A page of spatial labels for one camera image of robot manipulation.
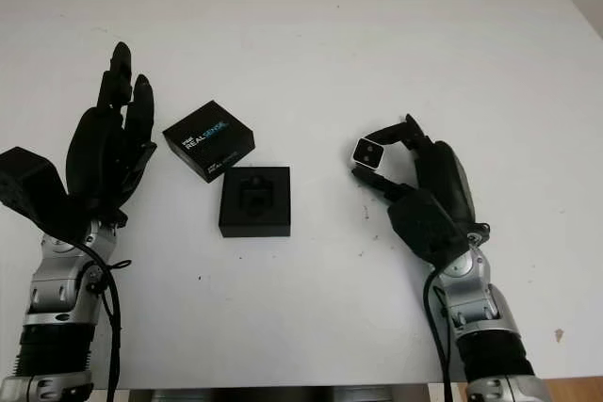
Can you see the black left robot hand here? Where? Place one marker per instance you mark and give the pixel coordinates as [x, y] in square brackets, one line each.
[99, 152]

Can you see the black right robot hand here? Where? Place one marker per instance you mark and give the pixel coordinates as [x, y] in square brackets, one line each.
[447, 176]

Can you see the small silver square camera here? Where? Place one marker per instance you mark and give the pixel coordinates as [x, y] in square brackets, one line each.
[367, 153]

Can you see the black RealSense box lid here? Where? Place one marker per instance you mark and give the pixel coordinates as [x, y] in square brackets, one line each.
[207, 138]

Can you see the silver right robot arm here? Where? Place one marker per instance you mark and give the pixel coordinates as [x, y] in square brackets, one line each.
[471, 294]

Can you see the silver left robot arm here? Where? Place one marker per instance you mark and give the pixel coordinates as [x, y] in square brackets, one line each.
[52, 279]

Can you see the black box base with insert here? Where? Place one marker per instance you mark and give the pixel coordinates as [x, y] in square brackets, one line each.
[254, 227]

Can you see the dark grey robot torso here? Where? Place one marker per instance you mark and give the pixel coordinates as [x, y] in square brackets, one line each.
[282, 396]

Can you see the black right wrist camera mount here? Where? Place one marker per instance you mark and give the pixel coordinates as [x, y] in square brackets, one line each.
[424, 228]

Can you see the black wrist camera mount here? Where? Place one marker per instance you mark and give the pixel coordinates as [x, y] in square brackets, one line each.
[28, 176]
[424, 228]

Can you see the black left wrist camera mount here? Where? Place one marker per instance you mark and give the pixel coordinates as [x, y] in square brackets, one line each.
[28, 176]

